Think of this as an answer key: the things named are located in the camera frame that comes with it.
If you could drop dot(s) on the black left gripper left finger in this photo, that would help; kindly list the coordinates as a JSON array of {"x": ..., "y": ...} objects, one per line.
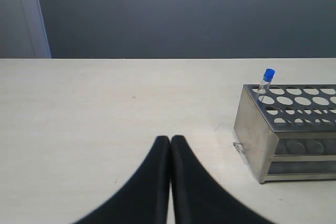
[{"x": 144, "y": 198}]

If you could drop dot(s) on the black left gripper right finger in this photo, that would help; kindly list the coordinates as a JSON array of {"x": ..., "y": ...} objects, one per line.
[{"x": 198, "y": 197}]

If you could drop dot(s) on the blue-capped tube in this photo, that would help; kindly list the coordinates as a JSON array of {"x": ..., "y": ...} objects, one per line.
[{"x": 265, "y": 83}]

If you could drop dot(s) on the stainless steel test tube rack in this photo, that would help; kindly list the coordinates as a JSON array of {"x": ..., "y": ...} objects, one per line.
[{"x": 288, "y": 133}]

